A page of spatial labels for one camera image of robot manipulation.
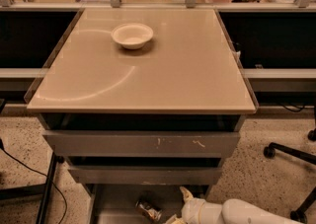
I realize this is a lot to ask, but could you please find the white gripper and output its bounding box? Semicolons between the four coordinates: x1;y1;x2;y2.
164;187;225;224

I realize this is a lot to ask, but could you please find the orange soda can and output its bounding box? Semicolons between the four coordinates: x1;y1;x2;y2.
135;200;162;223

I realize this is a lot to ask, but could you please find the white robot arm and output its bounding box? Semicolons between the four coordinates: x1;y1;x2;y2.
164;187;301;224

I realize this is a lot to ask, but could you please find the grey bottom drawer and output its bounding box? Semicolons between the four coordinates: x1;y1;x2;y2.
86;184;211;224

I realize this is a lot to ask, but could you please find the grey drawer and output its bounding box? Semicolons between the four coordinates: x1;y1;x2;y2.
69;157;222;186
43;115;246;158
86;184;211;224

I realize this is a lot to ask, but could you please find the grey middle drawer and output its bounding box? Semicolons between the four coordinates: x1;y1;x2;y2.
69;157;222;186

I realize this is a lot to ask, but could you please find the grey top drawer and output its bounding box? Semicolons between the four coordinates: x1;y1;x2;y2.
43;115;246;158

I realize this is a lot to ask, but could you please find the beige cabinet counter top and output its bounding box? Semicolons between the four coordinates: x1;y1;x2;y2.
28;8;257;114

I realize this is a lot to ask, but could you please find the black office chair base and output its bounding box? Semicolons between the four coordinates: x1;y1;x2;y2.
263;142;316;224

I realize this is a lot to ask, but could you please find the white paper bowl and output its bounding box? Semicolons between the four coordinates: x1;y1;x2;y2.
111;23;153;50

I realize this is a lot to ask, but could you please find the black metal stand frame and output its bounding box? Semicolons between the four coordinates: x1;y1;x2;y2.
0;153;63;224

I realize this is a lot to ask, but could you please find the black floor cable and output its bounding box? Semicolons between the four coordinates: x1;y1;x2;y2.
0;138;68;224

